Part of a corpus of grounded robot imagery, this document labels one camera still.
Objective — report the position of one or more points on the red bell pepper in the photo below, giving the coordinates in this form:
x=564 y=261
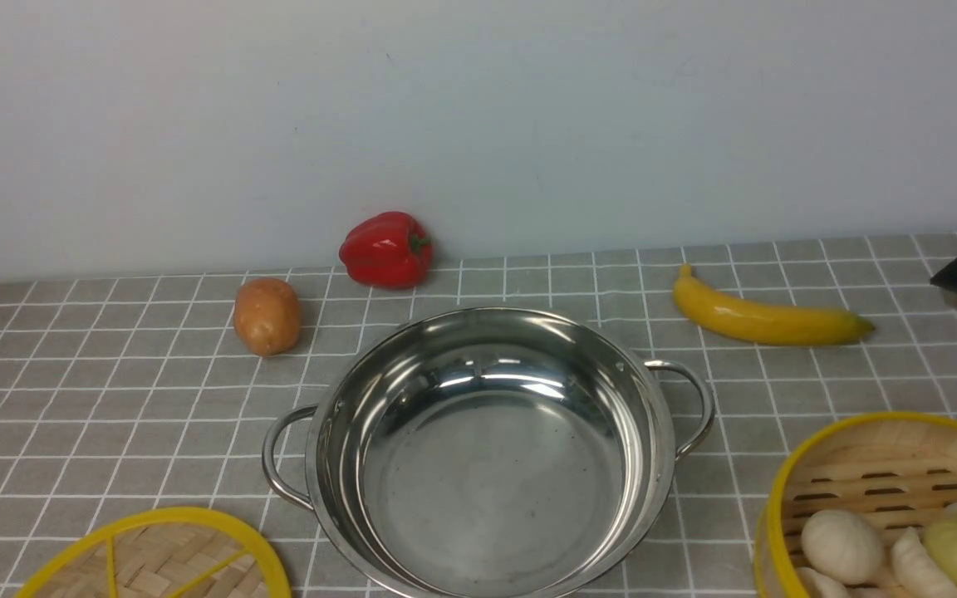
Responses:
x=391 y=251

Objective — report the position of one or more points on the grey checked tablecloth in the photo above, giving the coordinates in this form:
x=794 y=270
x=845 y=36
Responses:
x=120 y=394

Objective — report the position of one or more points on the stainless steel pot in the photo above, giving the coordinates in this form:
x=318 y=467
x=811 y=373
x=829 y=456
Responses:
x=490 y=452

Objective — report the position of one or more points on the yellow-rimmed bamboo steamer basket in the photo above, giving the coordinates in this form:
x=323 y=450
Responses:
x=895 y=469

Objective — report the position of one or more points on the white dumpling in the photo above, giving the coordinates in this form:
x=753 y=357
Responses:
x=818 y=585
x=916 y=571

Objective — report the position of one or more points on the brown potato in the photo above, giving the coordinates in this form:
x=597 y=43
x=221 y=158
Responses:
x=267 y=316

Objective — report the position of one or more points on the white round bun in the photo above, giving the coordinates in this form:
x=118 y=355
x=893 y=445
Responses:
x=843 y=546

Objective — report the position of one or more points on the white dumpling centre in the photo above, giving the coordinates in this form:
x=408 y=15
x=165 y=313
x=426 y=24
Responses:
x=916 y=571

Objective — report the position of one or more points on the yellow banana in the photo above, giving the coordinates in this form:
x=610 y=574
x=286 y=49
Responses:
x=764 y=323

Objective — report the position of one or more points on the yellow-rimmed woven bamboo lid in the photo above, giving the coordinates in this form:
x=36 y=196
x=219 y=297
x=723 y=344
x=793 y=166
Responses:
x=165 y=552

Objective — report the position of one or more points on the white dumpling at left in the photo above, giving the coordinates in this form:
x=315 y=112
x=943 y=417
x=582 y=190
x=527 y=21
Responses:
x=818 y=585

